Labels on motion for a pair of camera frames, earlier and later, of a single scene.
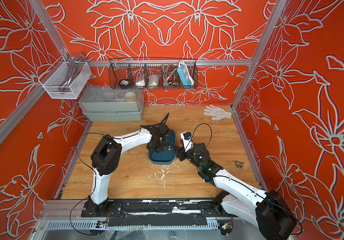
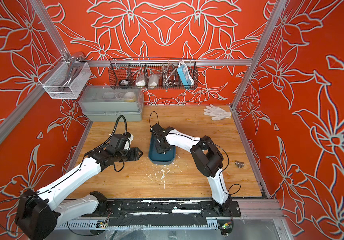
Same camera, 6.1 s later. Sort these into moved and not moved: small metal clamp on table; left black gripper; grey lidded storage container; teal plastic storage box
Moved: left black gripper
Not moved: teal plastic storage box; small metal clamp on table; grey lidded storage container
